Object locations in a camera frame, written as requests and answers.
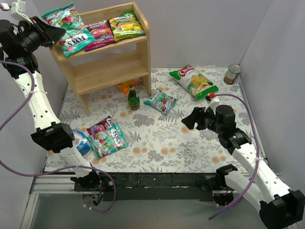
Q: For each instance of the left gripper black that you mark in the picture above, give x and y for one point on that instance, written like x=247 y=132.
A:
x=44 y=30

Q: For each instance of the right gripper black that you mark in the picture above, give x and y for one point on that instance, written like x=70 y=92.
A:
x=200 y=118

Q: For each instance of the teal fox's mint bag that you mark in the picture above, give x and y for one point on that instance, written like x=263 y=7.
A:
x=161 y=101
x=108 y=141
x=77 y=36

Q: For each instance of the purple fox's berries bag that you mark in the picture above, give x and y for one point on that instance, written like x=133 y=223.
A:
x=102 y=33
x=104 y=124

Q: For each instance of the yellow green Fox's bag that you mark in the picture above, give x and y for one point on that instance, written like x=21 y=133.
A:
x=126 y=26

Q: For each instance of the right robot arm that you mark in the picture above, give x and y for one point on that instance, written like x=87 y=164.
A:
x=277 y=204

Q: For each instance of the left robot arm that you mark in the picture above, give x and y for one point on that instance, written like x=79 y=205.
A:
x=50 y=133

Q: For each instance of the wooden two-tier shelf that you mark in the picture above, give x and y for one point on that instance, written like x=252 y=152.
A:
x=108 y=71

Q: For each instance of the green Chuba chips bag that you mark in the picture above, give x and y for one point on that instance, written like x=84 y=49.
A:
x=195 y=83

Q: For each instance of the tin can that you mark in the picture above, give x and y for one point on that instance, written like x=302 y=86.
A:
x=233 y=71

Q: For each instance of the green glass bottle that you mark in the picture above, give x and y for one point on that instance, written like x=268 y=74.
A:
x=133 y=98

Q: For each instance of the floral table mat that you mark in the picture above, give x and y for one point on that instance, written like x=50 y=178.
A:
x=157 y=142

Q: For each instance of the orange snack packet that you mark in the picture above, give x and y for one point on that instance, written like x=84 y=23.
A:
x=124 y=86

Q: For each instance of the blue white tape roll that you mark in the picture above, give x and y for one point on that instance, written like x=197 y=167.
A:
x=82 y=143

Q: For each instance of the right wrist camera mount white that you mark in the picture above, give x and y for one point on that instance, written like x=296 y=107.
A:
x=212 y=102

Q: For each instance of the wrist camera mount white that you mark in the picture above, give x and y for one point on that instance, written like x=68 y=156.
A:
x=212 y=102
x=17 y=10

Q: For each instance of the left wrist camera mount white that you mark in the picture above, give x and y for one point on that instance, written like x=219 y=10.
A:
x=17 y=10

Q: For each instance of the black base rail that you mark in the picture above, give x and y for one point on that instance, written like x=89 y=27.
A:
x=158 y=186

